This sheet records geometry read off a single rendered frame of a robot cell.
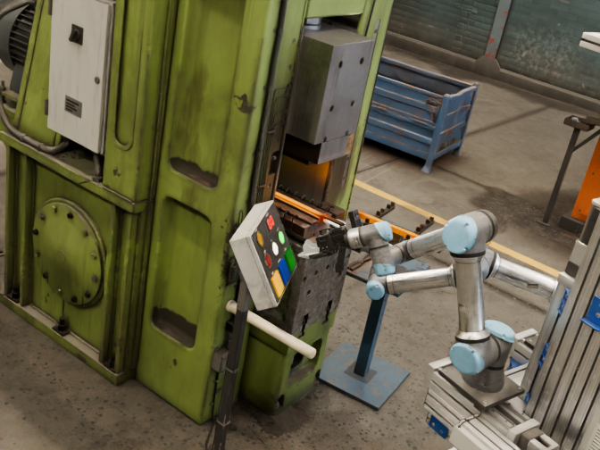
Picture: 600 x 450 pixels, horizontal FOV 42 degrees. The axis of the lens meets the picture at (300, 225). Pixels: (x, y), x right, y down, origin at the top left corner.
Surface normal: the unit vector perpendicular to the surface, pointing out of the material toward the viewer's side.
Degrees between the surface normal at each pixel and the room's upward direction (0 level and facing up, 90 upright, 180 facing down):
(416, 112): 89
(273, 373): 90
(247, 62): 89
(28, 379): 0
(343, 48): 90
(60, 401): 0
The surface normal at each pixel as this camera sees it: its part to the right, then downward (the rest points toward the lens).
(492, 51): -0.62, 0.24
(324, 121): 0.79, 0.39
